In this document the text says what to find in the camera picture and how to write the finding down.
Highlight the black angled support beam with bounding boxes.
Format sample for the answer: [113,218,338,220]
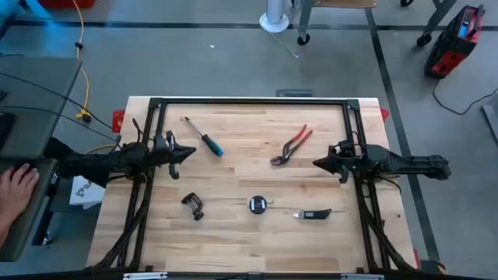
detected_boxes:
[43,135,79,172]

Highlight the blue-handled screwdriver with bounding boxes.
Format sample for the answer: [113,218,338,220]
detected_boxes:
[182,115,226,158]

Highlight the black utility knife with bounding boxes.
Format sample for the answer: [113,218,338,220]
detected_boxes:
[291,208,333,221]

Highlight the person's hand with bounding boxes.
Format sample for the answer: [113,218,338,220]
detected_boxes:
[0,162,40,225]

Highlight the black aluminium table frame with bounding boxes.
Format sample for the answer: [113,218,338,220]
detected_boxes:
[87,96,419,273]

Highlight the white pole base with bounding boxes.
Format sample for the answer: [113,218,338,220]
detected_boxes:
[259,0,291,33]

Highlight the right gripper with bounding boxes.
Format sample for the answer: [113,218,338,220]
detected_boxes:
[313,139,366,184]

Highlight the grey cart leg with caster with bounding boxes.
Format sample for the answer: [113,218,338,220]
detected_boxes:
[296,0,314,47]
[416,0,458,48]

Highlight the white printed bag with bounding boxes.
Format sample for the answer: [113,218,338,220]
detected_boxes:
[68,175,107,210]

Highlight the thin black cable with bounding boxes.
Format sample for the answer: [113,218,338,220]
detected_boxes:
[0,71,114,131]
[0,106,118,142]

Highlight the silver metal bracket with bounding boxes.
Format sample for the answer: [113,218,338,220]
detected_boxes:
[340,273,385,280]
[123,271,168,280]

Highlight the white floor cable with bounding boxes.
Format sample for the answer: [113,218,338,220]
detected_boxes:
[267,30,300,59]

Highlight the red tool case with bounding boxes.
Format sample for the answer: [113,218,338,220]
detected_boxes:
[423,3,486,80]

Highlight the black C-clamp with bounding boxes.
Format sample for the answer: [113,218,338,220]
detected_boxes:
[180,191,205,222]

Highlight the person's forearm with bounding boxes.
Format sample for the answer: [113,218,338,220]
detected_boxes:
[0,213,15,250]

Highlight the red-handled pliers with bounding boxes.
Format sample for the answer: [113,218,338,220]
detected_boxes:
[270,123,314,167]

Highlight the black wire spool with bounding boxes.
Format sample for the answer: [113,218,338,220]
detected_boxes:
[248,194,268,215]

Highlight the black crossbar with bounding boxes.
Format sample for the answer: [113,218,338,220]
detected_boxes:
[0,266,498,280]

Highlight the yellow cable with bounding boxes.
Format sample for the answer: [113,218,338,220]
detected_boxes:
[71,0,117,156]

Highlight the grey desk panel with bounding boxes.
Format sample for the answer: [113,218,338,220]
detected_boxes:
[0,56,83,160]
[0,157,59,262]

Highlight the red plastic bin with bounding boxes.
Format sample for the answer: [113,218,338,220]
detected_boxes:
[37,0,96,9]

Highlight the black floor cable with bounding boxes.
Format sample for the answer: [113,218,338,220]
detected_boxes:
[432,77,498,116]

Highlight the wooden cart top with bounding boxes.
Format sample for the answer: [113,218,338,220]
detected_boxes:
[313,0,377,9]

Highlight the black desk leg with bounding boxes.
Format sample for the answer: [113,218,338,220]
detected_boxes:
[31,173,63,247]

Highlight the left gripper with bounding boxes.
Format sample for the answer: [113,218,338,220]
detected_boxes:
[153,131,198,180]

